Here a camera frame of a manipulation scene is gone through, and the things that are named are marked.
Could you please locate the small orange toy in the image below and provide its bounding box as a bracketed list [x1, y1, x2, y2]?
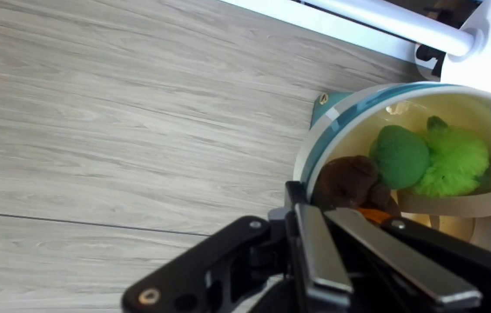
[358, 207, 396, 226]

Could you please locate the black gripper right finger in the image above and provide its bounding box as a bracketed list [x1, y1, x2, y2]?
[323, 207, 491, 313]

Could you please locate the lime green fuzzy toy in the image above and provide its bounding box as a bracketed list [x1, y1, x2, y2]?
[413, 115, 491, 200]

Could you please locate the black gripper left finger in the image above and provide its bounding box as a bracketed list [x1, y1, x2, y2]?
[121, 179, 358, 313]

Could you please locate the dark green toy ball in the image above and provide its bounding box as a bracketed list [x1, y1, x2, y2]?
[368, 123, 433, 191]

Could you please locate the brown plush toy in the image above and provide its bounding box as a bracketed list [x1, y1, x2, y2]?
[312, 155, 401, 216]

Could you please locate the thin white pole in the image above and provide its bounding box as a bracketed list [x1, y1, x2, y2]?
[306, 0, 488, 61]

